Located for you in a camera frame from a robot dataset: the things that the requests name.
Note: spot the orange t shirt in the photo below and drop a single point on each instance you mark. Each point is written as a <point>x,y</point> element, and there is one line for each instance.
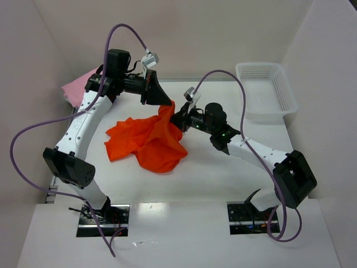
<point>154,141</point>

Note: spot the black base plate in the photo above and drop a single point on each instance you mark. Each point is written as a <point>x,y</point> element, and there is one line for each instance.
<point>245,221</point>
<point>87,226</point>

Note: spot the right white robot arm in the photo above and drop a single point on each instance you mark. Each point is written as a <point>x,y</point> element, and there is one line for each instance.
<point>292,176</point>

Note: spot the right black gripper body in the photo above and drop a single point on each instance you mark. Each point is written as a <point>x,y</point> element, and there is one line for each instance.
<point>182,118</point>

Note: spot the white plastic basket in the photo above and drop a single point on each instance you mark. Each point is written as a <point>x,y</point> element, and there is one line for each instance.
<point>268,92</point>

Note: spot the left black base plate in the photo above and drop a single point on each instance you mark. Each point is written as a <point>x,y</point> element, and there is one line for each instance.
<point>87,226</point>

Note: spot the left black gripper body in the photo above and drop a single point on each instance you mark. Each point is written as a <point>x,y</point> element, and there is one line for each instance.
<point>146,87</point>

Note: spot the pink folded t shirt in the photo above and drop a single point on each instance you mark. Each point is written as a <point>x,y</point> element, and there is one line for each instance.
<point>74,91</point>

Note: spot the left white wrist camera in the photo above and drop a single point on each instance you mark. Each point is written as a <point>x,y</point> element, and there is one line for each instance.
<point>148,61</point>

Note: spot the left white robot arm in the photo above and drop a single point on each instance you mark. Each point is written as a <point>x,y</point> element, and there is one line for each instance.
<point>67,159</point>

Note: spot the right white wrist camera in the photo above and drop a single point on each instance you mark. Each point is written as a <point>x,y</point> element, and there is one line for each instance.
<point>192,98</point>

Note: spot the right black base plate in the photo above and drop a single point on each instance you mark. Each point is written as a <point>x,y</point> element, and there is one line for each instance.
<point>245,221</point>

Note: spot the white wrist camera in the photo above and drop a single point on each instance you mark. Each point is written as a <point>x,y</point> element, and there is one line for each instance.
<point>148,61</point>
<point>192,98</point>

